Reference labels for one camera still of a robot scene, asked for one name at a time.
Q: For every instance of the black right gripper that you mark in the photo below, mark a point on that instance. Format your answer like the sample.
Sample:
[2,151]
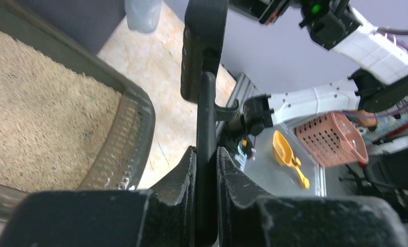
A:
[264,12]

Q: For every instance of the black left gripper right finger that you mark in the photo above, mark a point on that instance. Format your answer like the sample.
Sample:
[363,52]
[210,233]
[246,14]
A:
[250,216]

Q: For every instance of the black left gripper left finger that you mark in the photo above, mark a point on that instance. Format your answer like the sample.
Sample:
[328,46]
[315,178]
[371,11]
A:
[159,216]

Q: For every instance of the black litter scoop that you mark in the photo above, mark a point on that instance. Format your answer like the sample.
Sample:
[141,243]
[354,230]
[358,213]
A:
[203,37]

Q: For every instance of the grey ribbed trash bin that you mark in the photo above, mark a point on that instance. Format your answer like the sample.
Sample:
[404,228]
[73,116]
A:
[89,22]

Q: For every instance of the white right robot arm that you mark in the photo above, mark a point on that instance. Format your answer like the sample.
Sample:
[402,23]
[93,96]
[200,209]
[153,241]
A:
[281,57]

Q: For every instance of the dark green litter box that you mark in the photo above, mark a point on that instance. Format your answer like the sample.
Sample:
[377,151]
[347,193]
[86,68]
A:
[67,119]

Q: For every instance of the yellow plastic scoop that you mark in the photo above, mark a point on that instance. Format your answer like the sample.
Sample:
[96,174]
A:
[284,155]

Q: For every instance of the pink plastic basket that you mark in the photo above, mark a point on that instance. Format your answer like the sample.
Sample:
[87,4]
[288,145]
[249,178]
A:
[332,140]

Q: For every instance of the blue plastic bin liner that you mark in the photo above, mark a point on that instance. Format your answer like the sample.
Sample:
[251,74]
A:
[143,15]

